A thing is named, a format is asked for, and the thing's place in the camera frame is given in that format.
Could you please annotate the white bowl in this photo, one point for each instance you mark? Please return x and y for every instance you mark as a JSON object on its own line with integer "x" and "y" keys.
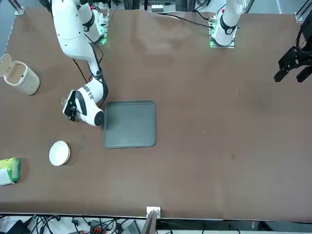
{"x": 58, "y": 153}

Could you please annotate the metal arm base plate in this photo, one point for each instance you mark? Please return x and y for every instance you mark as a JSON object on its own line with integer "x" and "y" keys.
{"x": 104, "y": 29}
{"x": 231, "y": 45}

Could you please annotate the dark grey square tray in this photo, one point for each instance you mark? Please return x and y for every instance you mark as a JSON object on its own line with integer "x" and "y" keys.
{"x": 131, "y": 124}

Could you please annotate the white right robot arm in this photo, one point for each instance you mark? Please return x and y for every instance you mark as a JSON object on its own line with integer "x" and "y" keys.
{"x": 73, "y": 36}

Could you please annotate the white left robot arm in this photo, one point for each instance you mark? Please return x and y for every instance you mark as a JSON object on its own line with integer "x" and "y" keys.
{"x": 229, "y": 24}

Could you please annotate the white power strip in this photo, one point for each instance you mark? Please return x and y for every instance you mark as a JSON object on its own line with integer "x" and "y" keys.
{"x": 157, "y": 8}

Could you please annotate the beige bin with flip lid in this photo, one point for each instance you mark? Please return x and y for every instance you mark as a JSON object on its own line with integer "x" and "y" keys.
{"x": 24, "y": 80}

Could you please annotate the green and white tissue packet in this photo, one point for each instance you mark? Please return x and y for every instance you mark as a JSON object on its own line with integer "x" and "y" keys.
{"x": 9, "y": 173}

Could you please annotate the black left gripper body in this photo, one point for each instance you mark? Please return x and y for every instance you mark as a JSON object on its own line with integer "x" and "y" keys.
{"x": 307, "y": 36}

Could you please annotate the clear glass measuring cup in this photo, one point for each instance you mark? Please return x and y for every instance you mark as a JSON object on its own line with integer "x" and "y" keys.
{"x": 64, "y": 100}

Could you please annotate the power strip with red switches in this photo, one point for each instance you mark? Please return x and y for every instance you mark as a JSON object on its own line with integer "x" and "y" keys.
{"x": 95, "y": 228}

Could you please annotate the aluminium camera post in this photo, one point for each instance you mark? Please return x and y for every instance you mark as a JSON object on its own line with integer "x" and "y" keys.
{"x": 153, "y": 212}

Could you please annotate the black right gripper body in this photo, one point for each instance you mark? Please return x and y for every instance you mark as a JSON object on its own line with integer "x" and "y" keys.
{"x": 72, "y": 104}

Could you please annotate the aluminium frame profile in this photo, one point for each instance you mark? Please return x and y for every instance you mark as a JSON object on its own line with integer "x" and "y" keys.
{"x": 19, "y": 10}
{"x": 299, "y": 15}

